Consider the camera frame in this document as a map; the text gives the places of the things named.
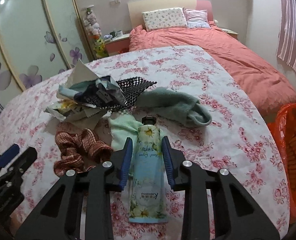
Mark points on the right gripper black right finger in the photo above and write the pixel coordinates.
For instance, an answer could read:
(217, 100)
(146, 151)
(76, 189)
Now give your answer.
(214, 198)

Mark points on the pink striped pillow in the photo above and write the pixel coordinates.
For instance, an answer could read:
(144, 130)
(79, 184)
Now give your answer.
(196, 18)

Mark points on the light green cloth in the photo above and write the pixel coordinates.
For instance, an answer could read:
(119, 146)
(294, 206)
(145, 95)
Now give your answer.
(123, 126)

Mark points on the floral white bedsheet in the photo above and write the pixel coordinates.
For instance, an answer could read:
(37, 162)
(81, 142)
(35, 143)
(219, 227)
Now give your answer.
(237, 138)

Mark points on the pink white nightstand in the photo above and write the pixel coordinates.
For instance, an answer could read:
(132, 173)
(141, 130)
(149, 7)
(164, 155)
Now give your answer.
(118, 45)

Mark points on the grey crumpled paper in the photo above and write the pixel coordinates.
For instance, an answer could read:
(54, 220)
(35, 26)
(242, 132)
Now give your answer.
(80, 73)

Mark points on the beige pink headboard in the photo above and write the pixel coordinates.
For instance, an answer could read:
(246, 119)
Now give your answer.
(137, 7)

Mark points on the stuffed toy tower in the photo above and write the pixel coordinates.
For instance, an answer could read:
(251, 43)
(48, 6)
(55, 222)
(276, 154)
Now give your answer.
(94, 33)

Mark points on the floral hand cream tube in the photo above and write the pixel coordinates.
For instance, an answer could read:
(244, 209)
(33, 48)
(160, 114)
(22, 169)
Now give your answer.
(147, 199)

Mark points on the grey-green sock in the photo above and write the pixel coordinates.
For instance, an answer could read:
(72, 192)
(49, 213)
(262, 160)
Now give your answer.
(176, 106)

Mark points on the orange lined trash basket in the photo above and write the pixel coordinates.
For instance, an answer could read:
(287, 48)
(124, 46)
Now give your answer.
(283, 130)

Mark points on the blue snack wrapper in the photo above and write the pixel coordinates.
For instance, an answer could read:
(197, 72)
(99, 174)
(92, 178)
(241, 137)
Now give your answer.
(101, 92)

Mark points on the pink striped curtain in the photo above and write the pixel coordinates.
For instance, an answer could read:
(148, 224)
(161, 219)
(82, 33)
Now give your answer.
(286, 50)

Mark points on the black foam mesh sleeve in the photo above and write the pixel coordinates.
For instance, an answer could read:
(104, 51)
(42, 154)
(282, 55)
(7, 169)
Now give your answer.
(132, 87)

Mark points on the yellow crumpled wrapper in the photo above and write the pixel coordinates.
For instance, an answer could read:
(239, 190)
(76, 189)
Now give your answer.
(82, 116)

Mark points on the salmon pink duvet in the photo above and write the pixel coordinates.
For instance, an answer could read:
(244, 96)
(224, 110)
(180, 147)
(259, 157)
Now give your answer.
(267, 88)

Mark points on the white mug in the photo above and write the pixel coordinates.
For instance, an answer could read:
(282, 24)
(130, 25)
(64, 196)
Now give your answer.
(119, 33)

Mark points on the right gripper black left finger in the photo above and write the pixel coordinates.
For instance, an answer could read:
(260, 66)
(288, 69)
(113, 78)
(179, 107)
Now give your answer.
(58, 214)

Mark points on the floral sliding wardrobe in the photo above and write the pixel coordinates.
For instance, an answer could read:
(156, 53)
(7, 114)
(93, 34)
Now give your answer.
(38, 40)

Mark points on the far white nightstand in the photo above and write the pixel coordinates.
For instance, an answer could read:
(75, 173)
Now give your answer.
(230, 33)

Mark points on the floral white pillow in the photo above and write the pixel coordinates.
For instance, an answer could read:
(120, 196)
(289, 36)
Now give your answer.
(164, 18)

